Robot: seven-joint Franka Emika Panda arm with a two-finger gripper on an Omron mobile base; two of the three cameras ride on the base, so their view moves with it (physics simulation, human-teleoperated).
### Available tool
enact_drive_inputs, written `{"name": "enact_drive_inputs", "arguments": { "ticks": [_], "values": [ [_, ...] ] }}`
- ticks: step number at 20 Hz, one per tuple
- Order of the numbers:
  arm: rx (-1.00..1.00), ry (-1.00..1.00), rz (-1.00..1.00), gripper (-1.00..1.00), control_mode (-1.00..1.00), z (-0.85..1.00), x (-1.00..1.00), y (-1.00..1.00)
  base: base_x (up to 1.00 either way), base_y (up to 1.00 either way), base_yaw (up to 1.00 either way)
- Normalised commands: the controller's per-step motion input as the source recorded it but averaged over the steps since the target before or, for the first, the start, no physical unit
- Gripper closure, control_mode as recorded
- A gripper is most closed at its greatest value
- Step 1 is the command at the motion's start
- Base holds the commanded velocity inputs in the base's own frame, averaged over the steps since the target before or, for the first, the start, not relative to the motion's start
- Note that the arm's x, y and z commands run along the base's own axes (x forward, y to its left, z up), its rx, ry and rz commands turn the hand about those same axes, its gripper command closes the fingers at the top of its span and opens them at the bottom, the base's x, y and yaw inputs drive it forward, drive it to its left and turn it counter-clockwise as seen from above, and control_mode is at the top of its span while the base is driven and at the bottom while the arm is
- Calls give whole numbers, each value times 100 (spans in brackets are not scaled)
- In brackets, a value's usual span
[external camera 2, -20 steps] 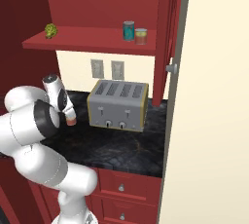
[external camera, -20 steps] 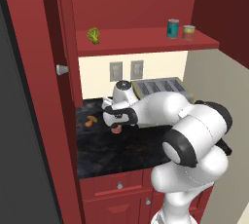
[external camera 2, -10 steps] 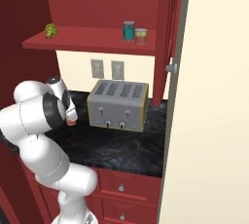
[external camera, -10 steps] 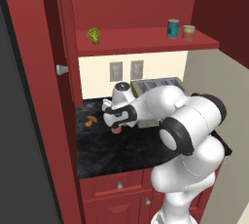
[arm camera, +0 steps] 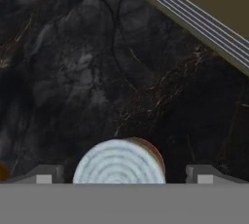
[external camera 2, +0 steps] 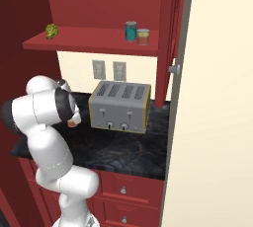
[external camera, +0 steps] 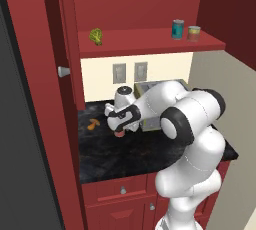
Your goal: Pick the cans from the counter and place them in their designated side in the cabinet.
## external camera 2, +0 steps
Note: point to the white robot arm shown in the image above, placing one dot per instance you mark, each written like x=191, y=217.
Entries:
x=46, y=145

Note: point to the red base cupboard door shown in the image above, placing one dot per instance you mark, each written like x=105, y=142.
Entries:
x=46, y=201

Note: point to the teal can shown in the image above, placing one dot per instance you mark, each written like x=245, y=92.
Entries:
x=130, y=32

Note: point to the red drawer front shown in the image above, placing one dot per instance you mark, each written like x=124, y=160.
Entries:
x=141, y=216
x=141, y=188

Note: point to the grey wall socket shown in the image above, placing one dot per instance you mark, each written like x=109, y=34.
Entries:
x=119, y=71
x=98, y=69

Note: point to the green broccoli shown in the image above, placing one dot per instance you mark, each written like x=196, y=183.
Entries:
x=51, y=31

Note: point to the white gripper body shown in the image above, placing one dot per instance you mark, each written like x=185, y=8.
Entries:
x=76, y=115

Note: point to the pale orange can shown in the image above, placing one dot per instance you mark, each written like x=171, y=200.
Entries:
x=71, y=124

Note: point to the red cabinet door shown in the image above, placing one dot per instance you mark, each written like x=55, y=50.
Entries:
x=166, y=40

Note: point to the red and green can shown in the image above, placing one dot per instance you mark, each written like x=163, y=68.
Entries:
x=143, y=37

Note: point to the grey drawer knob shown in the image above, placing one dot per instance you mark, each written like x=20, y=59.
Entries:
x=123, y=190
x=124, y=219

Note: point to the grey round door knob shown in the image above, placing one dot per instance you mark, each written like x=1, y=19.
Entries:
x=174, y=69

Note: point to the tall dark red cabinet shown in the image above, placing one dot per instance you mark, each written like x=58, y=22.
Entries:
x=19, y=40

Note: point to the red open wall cabinet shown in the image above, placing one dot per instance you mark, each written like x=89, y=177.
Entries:
x=99, y=4

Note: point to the grey four-slot toaster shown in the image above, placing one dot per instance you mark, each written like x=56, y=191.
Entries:
x=118, y=114

